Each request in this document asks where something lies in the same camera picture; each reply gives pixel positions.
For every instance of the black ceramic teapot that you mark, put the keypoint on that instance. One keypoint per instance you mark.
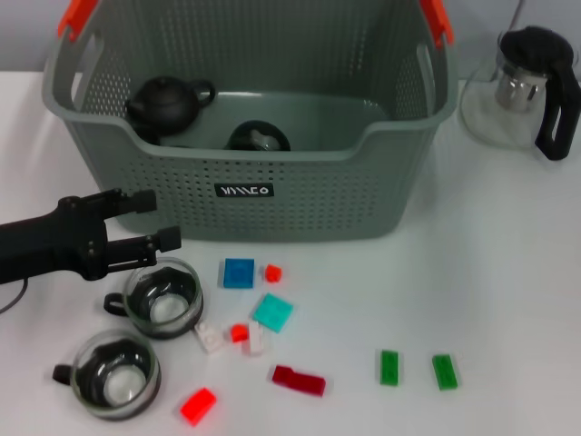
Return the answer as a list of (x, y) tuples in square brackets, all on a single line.
[(163, 106)]

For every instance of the green rectangular brick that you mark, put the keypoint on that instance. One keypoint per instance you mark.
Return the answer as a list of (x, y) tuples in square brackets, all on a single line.
[(390, 368), (446, 372)]

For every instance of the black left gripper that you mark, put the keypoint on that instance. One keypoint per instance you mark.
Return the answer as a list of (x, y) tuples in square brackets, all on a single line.
[(50, 245)]

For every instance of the teal square brick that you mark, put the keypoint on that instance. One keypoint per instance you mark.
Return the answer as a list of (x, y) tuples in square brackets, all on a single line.
[(272, 314)]

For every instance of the white narrow brick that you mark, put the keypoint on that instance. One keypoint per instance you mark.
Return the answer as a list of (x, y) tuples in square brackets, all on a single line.
[(255, 341)]

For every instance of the gray perforated storage bin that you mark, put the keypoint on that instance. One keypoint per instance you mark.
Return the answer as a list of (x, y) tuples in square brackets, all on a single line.
[(318, 195)]

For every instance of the blue square brick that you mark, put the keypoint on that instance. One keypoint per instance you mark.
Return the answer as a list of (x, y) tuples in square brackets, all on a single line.
[(238, 274)]

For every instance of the glass teacup with black holder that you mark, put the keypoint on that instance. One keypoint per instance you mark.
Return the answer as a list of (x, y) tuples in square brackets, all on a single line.
[(115, 388), (163, 313), (258, 136)]

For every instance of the dark red long brick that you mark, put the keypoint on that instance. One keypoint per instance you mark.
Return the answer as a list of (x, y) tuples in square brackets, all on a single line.
[(302, 383)]

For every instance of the white square brick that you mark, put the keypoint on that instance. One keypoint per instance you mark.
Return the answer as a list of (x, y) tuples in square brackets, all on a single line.
[(209, 338)]

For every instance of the glass pitcher with black lid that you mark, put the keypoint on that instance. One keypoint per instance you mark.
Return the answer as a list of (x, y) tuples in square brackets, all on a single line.
[(535, 50)]

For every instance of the small orange-red brick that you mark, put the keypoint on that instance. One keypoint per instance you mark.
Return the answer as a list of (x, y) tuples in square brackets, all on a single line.
[(273, 274), (239, 333)]

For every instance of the bright red slope brick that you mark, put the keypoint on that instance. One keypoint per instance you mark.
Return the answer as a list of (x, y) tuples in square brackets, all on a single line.
[(197, 406)]

